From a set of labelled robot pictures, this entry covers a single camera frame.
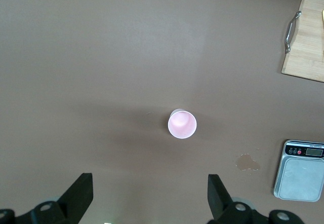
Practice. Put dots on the pink plastic cup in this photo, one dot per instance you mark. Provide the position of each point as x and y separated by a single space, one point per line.
182 125

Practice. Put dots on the silver digital kitchen scale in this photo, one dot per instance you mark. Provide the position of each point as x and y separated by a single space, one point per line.
298 181

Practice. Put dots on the brown liquid spill stain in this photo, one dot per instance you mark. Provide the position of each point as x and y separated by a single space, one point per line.
246 162

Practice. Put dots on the wooden cutting board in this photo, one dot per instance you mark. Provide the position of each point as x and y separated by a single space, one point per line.
308 44

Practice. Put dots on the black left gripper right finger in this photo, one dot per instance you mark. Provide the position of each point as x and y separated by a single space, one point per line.
220 198

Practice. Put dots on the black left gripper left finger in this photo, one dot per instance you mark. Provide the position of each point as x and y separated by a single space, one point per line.
76 196

